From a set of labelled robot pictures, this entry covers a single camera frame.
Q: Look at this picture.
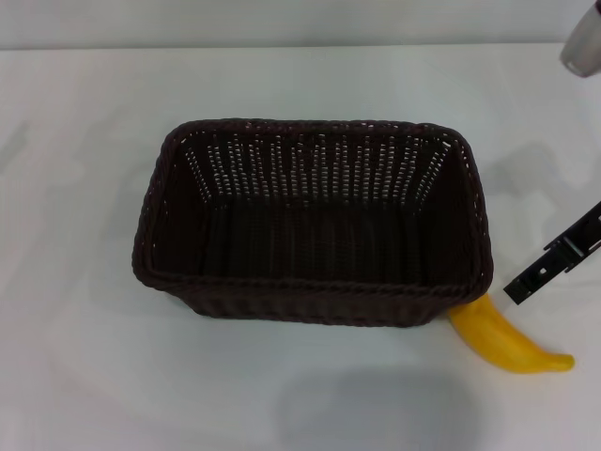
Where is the yellow banana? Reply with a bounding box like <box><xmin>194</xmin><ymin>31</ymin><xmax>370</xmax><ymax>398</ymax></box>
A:
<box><xmin>449</xmin><ymin>295</ymin><xmax>577</xmax><ymax>377</ymax></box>

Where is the dark brown woven basket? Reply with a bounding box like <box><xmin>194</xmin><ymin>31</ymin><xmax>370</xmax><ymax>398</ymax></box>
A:
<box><xmin>131</xmin><ymin>118</ymin><xmax>496</xmax><ymax>329</ymax></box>

